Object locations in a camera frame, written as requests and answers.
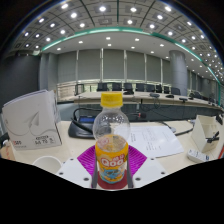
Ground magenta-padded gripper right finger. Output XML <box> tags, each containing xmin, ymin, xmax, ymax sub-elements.
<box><xmin>126</xmin><ymin>144</ymin><xmax>168</xmax><ymax>189</ymax></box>

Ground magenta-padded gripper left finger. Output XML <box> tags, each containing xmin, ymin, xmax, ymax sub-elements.
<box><xmin>56</xmin><ymin>144</ymin><xmax>100</xmax><ymax>190</ymax></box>

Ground yellow-capped orange drink bottle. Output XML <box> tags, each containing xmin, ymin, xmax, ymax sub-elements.
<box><xmin>92</xmin><ymin>91</ymin><xmax>131</xmax><ymax>185</ymax></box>

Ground white printed paper sheet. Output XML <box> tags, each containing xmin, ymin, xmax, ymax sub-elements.
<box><xmin>127</xmin><ymin>124</ymin><xmax>185</xmax><ymax>160</ymax></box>

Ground flat round red coaster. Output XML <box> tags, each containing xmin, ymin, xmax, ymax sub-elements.
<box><xmin>96</xmin><ymin>176</ymin><xmax>129</xmax><ymax>191</ymax></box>

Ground black desk microphone console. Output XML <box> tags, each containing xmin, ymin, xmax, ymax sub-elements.
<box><xmin>67</xmin><ymin>106</ymin><xmax>101</xmax><ymax>140</ymax></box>

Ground white power strip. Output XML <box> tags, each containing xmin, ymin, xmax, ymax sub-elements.
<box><xmin>186</xmin><ymin>148</ymin><xmax>211</xmax><ymax>164</ymax></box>

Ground white cardboard paper box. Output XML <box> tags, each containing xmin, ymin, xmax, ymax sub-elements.
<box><xmin>1</xmin><ymin>89</ymin><xmax>63</xmax><ymax>151</ymax></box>

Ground white open desk organizer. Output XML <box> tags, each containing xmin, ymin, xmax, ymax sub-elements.
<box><xmin>190</xmin><ymin>114</ymin><xmax>222</xmax><ymax>154</ymax></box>

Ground long curved conference desk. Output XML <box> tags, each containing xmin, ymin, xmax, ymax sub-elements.
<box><xmin>56</xmin><ymin>90</ymin><xmax>224</xmax><ymax>122</ymax></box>

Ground black office chairs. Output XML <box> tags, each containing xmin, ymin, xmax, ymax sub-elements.
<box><xmin>73</xmin><ymin>81</ymin><xmax>219</xmax><ymax>102</ymax></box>

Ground round ceiling lights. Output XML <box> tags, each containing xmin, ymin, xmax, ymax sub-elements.
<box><xmin>14</xmin><ymin>0</ymin><xmax>224</xmax><ymax>74</ymax></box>

